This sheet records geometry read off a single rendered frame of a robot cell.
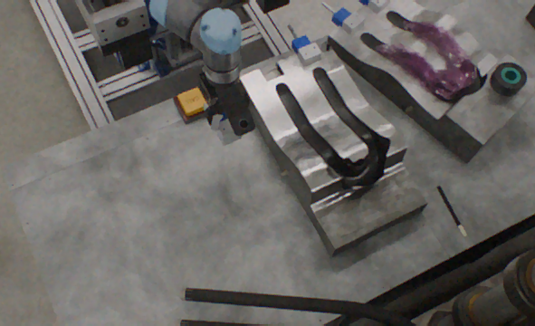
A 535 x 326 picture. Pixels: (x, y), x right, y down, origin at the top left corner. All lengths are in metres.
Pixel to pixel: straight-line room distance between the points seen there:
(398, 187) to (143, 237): 0.63
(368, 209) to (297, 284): 0.25
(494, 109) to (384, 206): 0.38
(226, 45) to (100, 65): 1.37
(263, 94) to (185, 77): 0.88
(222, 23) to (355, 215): 0.58
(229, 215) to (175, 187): 0.15
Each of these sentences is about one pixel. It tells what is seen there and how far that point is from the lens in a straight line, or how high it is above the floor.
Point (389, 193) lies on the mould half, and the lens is 1.48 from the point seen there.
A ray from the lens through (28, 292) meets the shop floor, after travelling 2.36.
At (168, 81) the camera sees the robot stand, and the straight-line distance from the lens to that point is 2.37.
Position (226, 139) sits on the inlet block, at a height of 0.93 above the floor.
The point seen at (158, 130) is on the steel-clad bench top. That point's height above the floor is 0.80.
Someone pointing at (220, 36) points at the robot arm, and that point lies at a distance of 1.11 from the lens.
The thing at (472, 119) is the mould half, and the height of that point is 0.91.
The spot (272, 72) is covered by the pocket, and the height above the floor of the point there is 0.86.
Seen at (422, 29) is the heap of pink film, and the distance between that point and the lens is 1.69.
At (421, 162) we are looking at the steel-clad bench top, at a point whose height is 0.80.
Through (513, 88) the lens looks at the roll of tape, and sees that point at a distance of 1.62.
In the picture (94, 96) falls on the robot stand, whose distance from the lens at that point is 2.35.
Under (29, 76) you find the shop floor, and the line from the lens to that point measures 2.75.
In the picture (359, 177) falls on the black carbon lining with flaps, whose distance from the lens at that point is 1.47.
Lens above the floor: 2.19
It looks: 65 degrees down
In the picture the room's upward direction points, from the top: 5 degrees clockwise
